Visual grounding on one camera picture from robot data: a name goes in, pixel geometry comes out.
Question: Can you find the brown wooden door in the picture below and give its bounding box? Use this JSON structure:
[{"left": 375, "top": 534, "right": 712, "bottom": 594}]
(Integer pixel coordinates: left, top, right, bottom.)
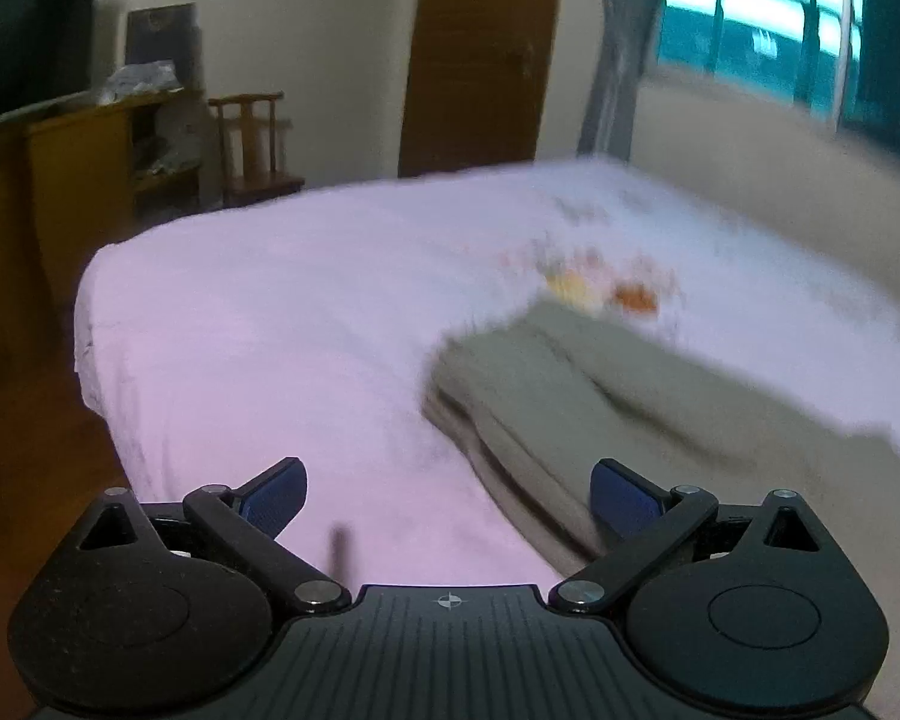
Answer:
[{"left": 397, "top": 0, "right": 567, "bottom": 179}]

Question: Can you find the small wooden chair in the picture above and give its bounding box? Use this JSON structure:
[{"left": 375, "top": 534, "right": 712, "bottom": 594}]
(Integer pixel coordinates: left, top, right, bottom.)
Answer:
[{"left": 208, "top": 92, "right": 306, "bottom": 209}]

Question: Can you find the bed with pink floral sheet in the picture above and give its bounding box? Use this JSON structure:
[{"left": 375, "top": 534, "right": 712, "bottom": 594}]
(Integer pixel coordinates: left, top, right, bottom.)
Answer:
[{"left": 73, "top": 156, "right": 900, "bottom": 593}]

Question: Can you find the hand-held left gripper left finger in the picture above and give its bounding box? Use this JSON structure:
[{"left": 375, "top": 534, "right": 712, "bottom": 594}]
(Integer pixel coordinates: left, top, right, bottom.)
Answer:
[{"left": 77, "top": 456, "right": 353, "bottom": 616}]

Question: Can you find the grey curtain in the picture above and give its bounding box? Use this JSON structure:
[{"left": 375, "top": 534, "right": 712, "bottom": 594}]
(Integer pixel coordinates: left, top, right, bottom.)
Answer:
[{"left": 576, "top": 0, "right": 672, "bottom": 162}]

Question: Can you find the crumpled plastic bag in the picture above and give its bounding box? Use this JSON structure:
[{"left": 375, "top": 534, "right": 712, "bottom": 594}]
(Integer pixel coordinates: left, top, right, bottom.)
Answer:
[{"left": 96, "top": 62, "right": 185, "bottom": 104}]

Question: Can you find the yellow wooden cabinet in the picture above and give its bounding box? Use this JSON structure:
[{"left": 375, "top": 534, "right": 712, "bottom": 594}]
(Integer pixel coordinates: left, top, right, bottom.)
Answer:
[{"left": 0, "top": 86, "right": 205, "bottom": 308}]

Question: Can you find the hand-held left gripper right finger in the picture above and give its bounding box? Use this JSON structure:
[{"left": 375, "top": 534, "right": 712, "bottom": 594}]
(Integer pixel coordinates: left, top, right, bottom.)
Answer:
[{"left": 556, "top": 457, "right": 827, "bottom": 616}]

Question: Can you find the dark framed board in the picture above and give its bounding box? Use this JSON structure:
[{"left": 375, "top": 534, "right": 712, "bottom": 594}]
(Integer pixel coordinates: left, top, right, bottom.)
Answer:
[{"left": 126, "top": 3, "right": 199, "bottom": 68}]

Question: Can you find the olive green towel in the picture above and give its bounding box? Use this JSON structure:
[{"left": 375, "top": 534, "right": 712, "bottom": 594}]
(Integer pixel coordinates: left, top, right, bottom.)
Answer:
[{"left": 420, "top": 298, "right": 900, "bottom": 567}]

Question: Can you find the window with white bars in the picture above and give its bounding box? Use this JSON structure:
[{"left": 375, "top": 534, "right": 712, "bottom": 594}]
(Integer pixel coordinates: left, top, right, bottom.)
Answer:
[{"left": 656, "top": 0, "right": 900, "bottom": 155}]

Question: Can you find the dark flat television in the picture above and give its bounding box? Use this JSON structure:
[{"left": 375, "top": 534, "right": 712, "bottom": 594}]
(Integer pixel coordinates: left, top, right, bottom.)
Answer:
[{"left": 0, "top": 0, "right": 107, "bottom": 137}]

